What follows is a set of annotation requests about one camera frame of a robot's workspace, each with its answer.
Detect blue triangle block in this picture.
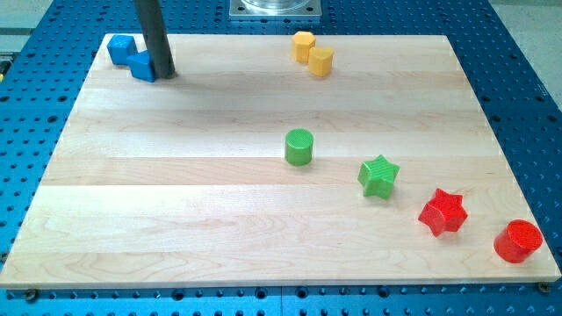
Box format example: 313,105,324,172
126,50,156,83

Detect light wooden board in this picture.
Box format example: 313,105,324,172
1,34,560,289

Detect green cylinder block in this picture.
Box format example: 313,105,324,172
285,128,313,166

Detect green star block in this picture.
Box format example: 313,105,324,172
357,154,400,199

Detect yellow heart block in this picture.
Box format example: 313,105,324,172
308,47,335,77

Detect yellow hexagon block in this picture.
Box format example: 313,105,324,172
292,31,316,63

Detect red star block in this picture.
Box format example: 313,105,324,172
418,188,468,237

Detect blue cube block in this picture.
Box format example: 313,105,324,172
106,34,138,66

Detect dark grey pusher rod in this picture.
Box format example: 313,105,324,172
133,0,176,79

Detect red cylinder block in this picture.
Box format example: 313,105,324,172
494,219,543,263

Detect blue perforated metal table plate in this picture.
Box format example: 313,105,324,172
1,1,561,315

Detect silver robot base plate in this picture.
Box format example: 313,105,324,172
229,0,322,18

